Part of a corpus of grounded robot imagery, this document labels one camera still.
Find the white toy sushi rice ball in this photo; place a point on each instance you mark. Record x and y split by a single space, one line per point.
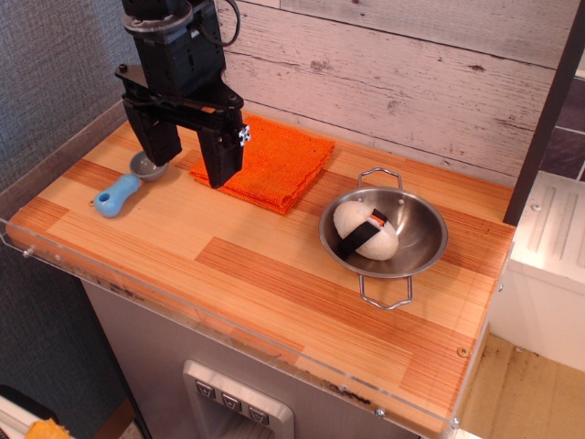
365 231

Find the grey toy fridge cabinet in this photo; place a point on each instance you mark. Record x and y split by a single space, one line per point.
152 350

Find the yellow object at corner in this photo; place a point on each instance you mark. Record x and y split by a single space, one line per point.
46 429

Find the blue handled grey spoon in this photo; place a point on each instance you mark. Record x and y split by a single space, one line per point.
110 201

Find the steel bowl with wire handles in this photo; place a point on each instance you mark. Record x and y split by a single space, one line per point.
422 230

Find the white toy cabinet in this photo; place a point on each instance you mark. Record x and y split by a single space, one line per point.
539 303

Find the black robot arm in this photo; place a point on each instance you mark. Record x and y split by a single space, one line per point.
166 17

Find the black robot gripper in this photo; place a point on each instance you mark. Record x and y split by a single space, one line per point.
178 83

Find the dark vertical post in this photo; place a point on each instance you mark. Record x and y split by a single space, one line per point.
558 92

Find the orange folded towel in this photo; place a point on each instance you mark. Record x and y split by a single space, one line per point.
279 164

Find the silver dispenser button panel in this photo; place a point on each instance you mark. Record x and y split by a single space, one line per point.
233 402

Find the clear acrylic table guard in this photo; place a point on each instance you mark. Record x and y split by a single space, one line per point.
263 284

